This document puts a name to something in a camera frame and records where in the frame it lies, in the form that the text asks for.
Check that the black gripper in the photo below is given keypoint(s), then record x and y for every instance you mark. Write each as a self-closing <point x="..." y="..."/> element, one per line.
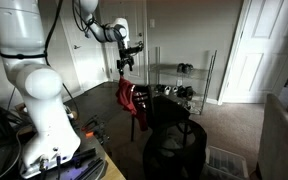
<point x="126" y="58"/>

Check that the red clothing with white print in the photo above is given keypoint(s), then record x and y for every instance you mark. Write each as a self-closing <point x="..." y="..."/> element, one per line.
<point x="125" y="94"/>

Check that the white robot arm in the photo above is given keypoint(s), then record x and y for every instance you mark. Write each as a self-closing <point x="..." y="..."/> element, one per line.
<point x="23" y="52"/>

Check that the black mesh laundry bag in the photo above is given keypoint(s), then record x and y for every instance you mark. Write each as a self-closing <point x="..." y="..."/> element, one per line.
<point x="175" y="151"/>

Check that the white door left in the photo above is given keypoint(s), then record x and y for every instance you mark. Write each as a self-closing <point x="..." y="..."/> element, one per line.
<point x="87" y="56"/>

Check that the white door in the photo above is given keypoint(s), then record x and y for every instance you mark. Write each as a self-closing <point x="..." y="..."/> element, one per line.
<point x="258" y="63"/>
<point x="87" y="56"/>

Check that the white sneaker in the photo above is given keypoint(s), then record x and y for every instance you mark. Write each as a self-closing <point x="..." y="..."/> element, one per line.
<point x="167" y="90"/>

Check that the black metal chair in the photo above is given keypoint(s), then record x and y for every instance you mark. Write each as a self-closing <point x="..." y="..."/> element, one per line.
<point x="153" y="111"/>

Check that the black shoes on top shelf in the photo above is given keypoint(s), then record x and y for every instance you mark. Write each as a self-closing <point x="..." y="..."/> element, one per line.
<point x="184" y="68"/>

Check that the black shoes on shelf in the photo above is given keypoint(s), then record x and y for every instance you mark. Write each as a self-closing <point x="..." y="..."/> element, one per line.
<point x="184" y="68"/>
<point x="185" y="92"/>

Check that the black shoes on middle shelf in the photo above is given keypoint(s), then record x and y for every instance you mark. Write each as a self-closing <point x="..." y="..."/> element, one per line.
<point x="185" y="92"/>

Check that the white plastic basket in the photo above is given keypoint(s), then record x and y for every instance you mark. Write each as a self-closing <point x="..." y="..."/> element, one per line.
<point x="224" y="165"/>

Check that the white door right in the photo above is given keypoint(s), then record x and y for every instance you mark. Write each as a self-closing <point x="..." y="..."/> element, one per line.
<point x="258" y="63"/>

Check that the grey sofa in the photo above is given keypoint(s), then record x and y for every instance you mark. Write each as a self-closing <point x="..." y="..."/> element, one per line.
<point x="272" y="163"/>

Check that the wire shoe rack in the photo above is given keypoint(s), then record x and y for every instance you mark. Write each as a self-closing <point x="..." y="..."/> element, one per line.
<point x="162" y="74"/>

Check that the orange handled clamp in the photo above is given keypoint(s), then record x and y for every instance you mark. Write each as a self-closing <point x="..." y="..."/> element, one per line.
<point x="94" y="127"/>

